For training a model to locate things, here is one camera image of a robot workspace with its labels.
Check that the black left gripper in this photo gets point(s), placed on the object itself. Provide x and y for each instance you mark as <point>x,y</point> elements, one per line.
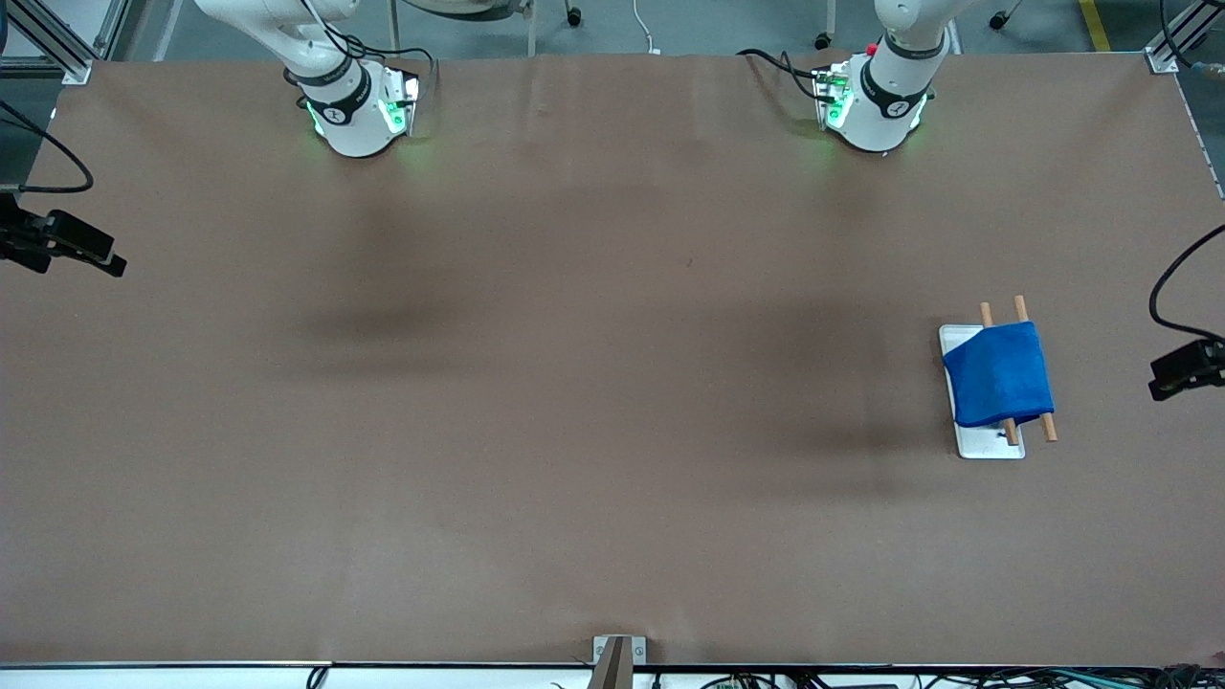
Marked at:
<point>1208,363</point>

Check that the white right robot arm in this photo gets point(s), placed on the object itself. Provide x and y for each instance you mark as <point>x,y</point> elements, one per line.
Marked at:
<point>354,124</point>

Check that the aluminium frame post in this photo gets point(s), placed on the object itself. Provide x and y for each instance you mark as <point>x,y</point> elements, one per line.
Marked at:
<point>1163,53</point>
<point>57,53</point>

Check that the white stool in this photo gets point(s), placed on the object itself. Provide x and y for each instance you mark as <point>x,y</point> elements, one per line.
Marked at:
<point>478,10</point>

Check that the white towel rack wooden bars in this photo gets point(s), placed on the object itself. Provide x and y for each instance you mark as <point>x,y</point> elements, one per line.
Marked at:
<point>991,445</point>

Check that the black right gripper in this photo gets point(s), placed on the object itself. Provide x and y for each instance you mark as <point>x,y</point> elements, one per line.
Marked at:
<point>19,235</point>

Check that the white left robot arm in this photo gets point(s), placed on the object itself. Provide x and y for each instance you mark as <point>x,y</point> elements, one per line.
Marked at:
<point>890,115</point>

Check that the blue microfibre towel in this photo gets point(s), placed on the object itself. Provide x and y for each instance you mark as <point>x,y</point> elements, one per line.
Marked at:
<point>1000,378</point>

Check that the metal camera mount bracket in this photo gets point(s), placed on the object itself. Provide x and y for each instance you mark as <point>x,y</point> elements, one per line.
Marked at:
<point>617,660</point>

